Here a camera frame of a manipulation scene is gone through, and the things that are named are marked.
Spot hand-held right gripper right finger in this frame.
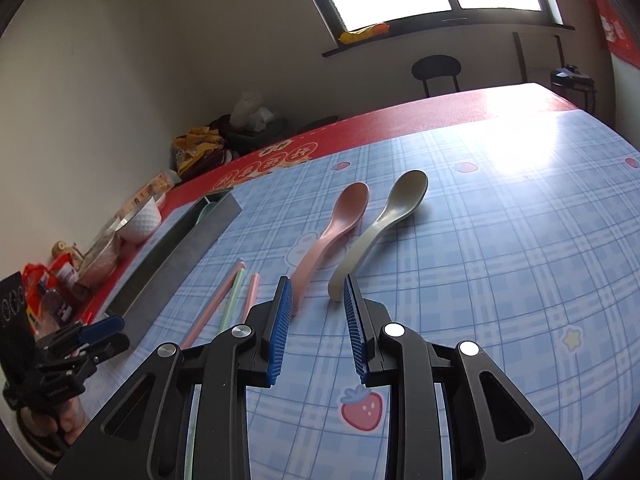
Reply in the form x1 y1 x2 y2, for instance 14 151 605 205
342 275 586 480

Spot yellow bag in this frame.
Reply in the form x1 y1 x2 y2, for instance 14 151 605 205
172 127 228 173

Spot glass bowl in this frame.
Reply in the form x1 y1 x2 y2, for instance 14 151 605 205
75 220 123 291

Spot beige spoon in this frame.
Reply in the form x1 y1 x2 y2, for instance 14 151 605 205
327 170 429 303

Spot metal utensil tray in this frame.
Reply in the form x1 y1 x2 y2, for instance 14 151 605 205
107 191 242 328

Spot black chair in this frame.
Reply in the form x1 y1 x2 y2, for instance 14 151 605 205
411 55 462 98

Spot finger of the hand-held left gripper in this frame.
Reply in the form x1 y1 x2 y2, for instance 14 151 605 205
75 334 132 367
80 315 126 343

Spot printed cardboard box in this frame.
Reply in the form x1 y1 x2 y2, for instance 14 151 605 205
120 170 176 216

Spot snack packets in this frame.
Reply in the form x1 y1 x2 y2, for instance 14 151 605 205
22 252 83 336

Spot white bowl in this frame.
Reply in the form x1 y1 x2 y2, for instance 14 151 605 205
116 195 163 246

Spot dark metal frame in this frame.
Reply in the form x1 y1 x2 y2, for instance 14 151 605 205
511 31 566 83

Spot green chopstick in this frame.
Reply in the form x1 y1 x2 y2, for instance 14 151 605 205
185 269 247 480

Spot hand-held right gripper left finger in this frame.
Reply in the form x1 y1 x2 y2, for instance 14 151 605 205
50 276 293 480

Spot clear plastic bag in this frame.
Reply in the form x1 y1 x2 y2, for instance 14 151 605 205
230 91 276 133

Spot dark basket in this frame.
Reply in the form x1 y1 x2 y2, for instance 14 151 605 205
220 117 291 158

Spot blue plaid table mat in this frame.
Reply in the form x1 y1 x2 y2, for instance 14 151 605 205
75 105 640 480

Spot pink spoon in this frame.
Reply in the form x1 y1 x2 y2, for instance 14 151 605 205
290 182 371 317

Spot red printed cloth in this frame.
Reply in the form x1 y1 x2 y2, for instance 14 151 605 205
582 0 640 68

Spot person's left hand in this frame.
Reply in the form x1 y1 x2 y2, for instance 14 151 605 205
27 395 88 453

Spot rice cooker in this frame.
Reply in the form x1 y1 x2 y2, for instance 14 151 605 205
550 62 598 111

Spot yellow packet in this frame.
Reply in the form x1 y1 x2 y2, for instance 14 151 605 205
339 22 391 45

